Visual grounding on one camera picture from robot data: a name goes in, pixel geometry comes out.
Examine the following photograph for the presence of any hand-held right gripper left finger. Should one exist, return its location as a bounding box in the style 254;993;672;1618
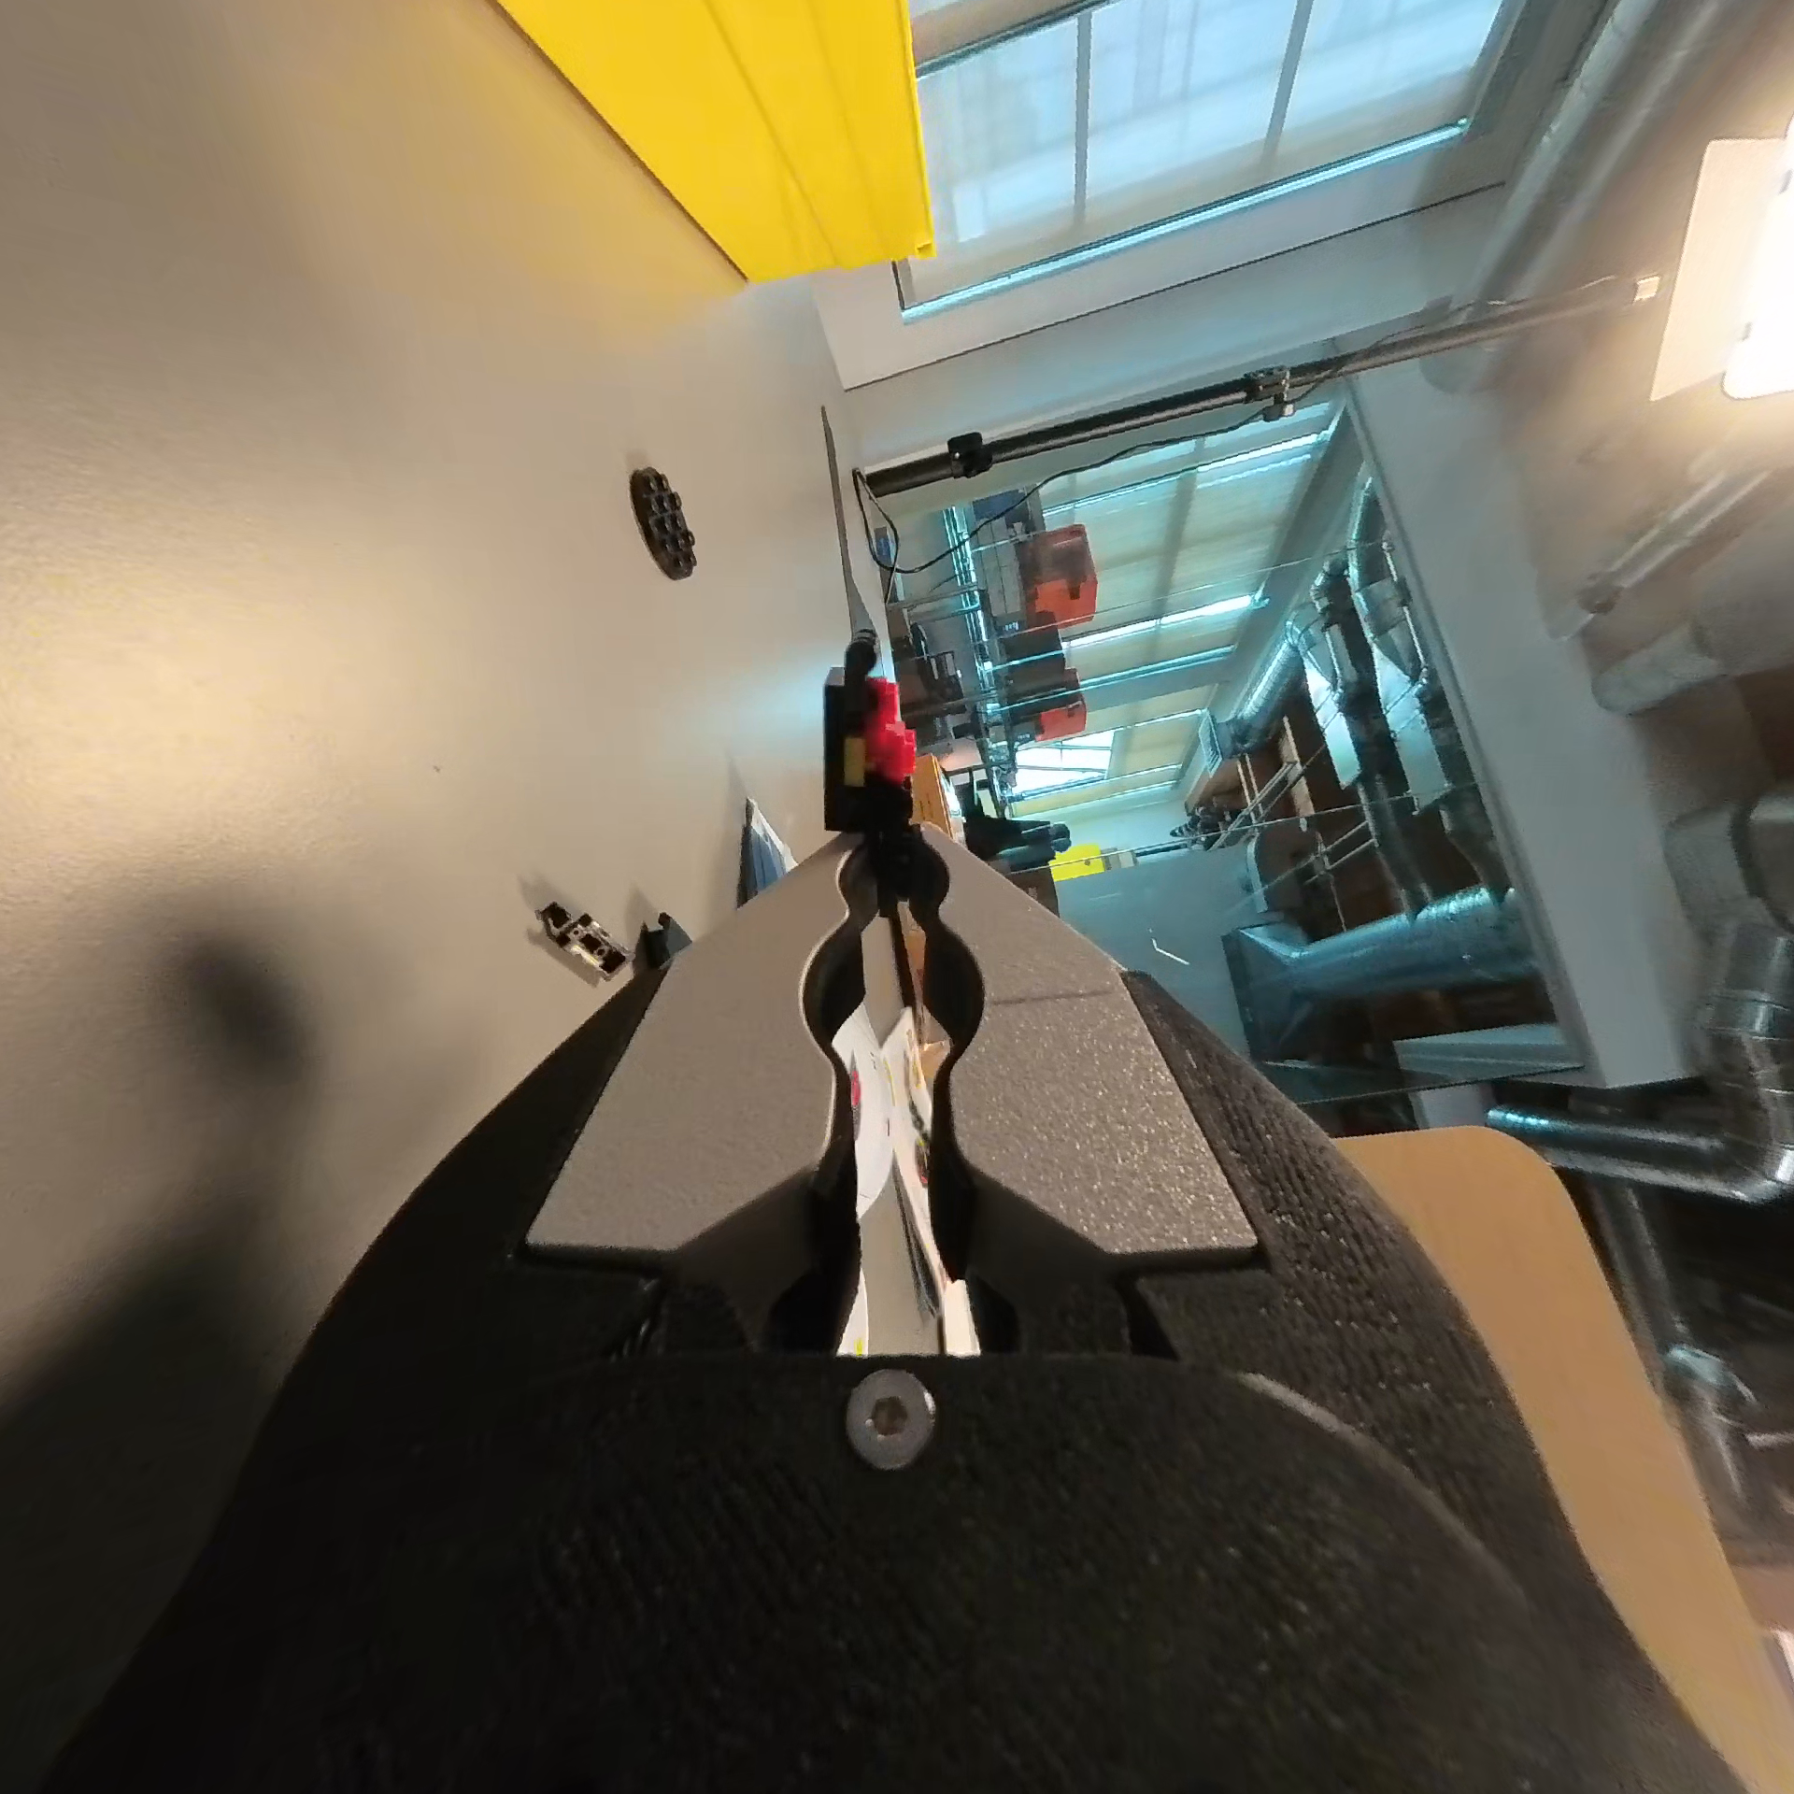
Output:
525;824;899;1312

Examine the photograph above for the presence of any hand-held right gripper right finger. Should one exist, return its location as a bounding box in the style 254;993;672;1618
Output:
898;824;1259;1300

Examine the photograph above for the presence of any black lego assembly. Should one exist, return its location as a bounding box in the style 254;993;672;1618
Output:
822;630;958;1015

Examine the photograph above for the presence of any yellow plastic bin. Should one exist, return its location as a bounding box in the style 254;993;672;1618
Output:
498;0;939;284

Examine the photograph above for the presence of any flat black lego clip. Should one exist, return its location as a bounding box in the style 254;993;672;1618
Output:
537;904;632;983

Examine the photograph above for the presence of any round black lego piece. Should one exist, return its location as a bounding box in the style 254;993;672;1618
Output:
627;466;704;583

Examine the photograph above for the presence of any open instruction booklet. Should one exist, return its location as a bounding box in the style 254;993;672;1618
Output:
734;796;988;1356

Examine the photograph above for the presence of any metal shelf rack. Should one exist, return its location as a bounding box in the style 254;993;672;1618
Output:
883;503;1108;829

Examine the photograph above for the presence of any large paned window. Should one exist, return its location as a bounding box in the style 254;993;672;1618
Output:
953;425;1351;844
898;0;1534;320

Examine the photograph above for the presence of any black light stand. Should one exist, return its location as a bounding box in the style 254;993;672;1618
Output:
853;273;1673;495

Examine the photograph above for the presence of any studio light panel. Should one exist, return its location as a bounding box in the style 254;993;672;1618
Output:
1652;119;1794;404

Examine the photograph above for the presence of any silver ventilation duct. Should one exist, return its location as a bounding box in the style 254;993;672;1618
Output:
1192;477;1551;1040

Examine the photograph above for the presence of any black cable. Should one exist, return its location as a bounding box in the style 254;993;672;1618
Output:
853;474;1046;578

